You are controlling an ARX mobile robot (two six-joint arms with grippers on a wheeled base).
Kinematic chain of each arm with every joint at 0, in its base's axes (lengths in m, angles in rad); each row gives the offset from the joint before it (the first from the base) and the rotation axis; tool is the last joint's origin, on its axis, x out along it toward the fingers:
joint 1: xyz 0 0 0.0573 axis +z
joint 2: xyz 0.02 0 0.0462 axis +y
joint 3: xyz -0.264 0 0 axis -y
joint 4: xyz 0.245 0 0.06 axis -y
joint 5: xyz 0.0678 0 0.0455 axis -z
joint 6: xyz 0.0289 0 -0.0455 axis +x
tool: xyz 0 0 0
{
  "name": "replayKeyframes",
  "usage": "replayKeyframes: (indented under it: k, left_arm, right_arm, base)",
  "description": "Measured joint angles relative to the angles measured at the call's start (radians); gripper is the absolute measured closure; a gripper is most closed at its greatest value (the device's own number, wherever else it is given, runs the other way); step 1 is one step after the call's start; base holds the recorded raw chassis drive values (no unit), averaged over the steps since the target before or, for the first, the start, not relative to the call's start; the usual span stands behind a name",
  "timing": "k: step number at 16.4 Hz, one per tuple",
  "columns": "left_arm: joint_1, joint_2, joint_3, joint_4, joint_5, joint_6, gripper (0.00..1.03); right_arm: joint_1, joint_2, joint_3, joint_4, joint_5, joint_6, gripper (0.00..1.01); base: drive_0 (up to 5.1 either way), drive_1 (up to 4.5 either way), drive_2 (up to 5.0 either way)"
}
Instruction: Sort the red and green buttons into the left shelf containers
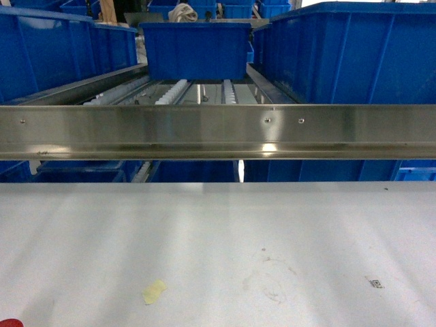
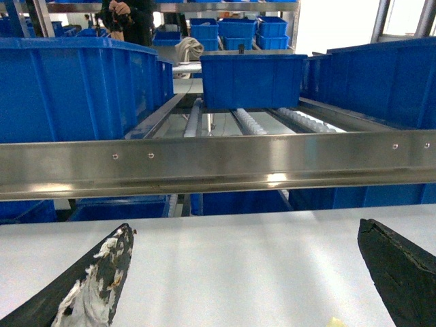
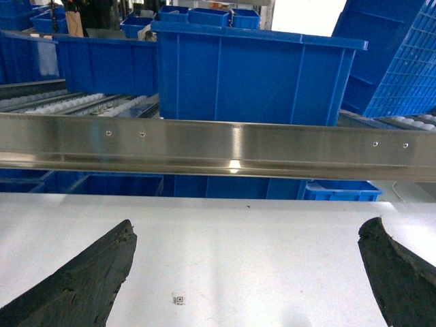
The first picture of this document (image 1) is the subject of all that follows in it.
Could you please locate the large blue left bin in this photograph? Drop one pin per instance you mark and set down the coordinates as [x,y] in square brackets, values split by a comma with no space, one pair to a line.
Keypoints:
[42,50]

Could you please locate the beige cloth bundle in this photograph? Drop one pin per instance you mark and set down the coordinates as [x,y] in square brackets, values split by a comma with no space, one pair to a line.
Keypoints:
[183,12]

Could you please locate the white roller conveyor track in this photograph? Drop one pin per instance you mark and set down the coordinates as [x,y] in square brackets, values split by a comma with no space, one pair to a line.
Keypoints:
[173,94]

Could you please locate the yellow tape scrap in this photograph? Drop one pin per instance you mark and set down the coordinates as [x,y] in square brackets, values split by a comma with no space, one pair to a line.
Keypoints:
[153,291]

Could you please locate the stainless steel front shelf rail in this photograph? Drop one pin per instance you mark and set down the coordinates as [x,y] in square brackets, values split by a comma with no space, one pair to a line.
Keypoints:
[269,131]

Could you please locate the blue bin under table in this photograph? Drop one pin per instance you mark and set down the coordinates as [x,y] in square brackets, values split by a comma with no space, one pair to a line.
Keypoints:
[320,170]

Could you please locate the small qr code sticker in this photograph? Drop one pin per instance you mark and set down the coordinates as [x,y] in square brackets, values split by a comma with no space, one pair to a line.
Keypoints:
[376,283]

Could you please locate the blue centre plastic bin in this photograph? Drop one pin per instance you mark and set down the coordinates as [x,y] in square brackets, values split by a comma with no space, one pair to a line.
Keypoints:
[196,50]

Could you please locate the large blue bin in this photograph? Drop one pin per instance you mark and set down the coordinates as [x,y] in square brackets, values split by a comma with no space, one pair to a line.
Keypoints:
[351,53]
[42,50]

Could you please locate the red push button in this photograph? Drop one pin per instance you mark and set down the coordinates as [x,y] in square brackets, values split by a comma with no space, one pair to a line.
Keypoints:
[11,322]

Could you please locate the large blue right bin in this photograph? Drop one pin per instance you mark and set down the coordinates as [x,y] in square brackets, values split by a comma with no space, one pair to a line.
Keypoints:
[351,53]

